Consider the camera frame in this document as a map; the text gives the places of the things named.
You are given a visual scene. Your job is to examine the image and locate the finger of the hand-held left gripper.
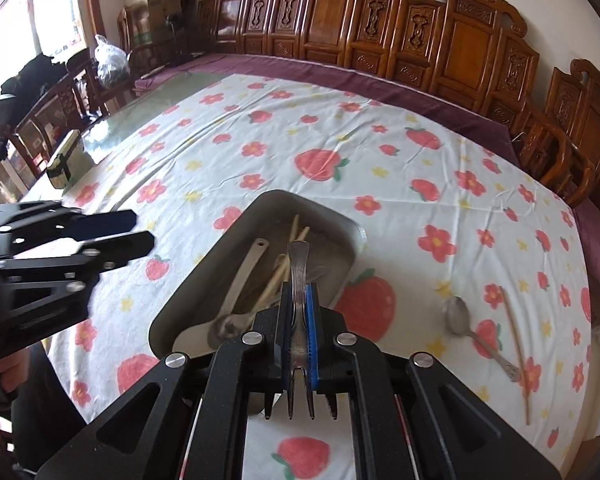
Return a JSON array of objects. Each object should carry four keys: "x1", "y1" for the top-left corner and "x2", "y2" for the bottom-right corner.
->
[
  {"x1": 0, "y1": 201, "x2": 137, "y2": 248},
  {"x1": 0, "y1": 231, "x2": 156, "y2": 281}
]

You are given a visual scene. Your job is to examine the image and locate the white plastic spoon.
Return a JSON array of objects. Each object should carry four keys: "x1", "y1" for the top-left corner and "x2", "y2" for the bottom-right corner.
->
[{"x1": 172, "y1": 239, "x2": 270, "y2": 356}]

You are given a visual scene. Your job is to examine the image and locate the metal fork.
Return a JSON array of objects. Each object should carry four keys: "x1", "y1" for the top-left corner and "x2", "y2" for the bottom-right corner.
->
[{"x1": 262, "y1": 239, "x2": 340, "y2": 422}]

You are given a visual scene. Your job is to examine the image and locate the wooden chopstick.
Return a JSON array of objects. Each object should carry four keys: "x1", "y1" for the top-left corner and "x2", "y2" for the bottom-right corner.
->
[
  {"x1": 252, "y1": 214, "x2": 301, "y2": 313},
  {"x1": 500, "y1": 286, "x2": 531, "y2": 426},
  {"x1": 260, "y1": 226, "x2": 312, "y2": 311}
]

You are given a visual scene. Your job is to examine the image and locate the metal tray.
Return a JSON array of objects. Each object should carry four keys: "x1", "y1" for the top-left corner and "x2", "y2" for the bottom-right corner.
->
[{"x1": 149, "y1": 189, "x2": 368, "y2": 417}]

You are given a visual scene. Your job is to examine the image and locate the person's left hand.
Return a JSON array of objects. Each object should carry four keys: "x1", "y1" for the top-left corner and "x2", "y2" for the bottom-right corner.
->
[{"x1": 0, "y1": 349, "x2": 32, "y2": 393}]

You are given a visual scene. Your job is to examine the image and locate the window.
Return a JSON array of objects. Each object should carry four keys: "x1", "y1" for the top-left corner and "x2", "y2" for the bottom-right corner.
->
[{"x1": 0, "y1": 0, "x2": 88, "y2": 91}]

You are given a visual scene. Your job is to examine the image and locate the beige box with black strap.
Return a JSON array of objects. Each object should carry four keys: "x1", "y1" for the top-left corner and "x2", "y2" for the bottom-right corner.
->
[{"x1": 45, "y1": 129, "x2": 84, "y2": 190}]

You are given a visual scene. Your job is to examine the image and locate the large cardboard box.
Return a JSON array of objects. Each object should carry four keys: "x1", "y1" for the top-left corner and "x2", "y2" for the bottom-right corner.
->
[{"x1": 147, "y1": 0, "x2": 183, "y2": 41}]

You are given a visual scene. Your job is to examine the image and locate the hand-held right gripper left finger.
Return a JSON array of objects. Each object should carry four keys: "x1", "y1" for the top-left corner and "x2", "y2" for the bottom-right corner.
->
[{"x1": 34, "y1": 285, "x2": 292, "y2": 480}]

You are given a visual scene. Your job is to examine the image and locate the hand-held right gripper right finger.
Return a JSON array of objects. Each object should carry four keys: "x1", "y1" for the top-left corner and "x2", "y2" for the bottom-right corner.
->
[{"x1": 304, "y1": 283, "x2": 563, "y2": 480}]

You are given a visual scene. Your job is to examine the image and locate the green print carton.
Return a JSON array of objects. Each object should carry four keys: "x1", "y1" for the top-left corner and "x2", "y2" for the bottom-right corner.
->
[{"x1": 125, "y1": 5, "x2": 153, "y2": 46}]

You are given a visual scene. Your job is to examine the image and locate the clear plastic bag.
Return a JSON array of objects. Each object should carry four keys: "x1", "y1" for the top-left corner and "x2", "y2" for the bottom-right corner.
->
[{"x1": 94, "y1": 34, "x2": 131, "y2": 83}]

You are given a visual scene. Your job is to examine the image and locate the dark cloth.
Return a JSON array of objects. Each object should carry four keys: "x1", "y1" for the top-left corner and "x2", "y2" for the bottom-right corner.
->
[{"x1": 0, "y1": 52, "x2": 73, "y2": 98}]

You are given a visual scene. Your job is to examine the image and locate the row of carved wooden chairs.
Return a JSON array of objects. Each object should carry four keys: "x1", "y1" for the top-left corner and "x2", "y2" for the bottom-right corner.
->
[{"x1": 7, "y1": 0, "x2": 600, "y2": 211}]

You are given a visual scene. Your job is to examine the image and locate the white strawberry floral cloth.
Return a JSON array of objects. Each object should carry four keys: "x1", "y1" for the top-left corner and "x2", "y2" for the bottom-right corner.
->
[{"x1": 27, "y1": 74, "x2": 593, "y2": 480}]

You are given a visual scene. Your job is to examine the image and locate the person's dark clothing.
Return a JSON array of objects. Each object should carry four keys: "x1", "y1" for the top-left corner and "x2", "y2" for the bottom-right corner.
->
[{"x1": 10, "y1": 342, "x2": 88, "y2": 473}]

